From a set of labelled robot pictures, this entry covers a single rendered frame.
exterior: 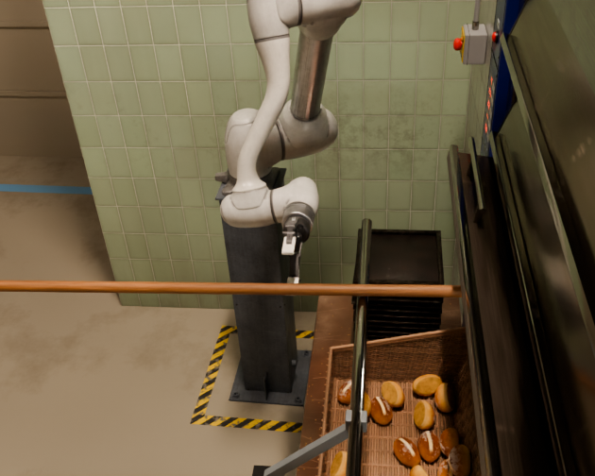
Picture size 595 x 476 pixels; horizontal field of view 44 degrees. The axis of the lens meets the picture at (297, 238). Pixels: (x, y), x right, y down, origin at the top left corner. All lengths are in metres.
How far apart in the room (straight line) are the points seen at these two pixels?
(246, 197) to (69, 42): 1.21
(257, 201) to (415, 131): 1.03
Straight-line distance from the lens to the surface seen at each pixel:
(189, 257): 3.47
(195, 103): 3.02
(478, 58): 2.49
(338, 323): 2.66
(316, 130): 2.50
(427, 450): 2.23
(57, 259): 4.21
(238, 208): 2.15
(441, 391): 2.35
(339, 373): 2.43
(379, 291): 1.84
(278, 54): 2.08
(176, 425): 3.18
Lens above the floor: 2.40
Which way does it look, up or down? 36 degrees down
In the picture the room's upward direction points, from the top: 4 degrees counter-clockwise
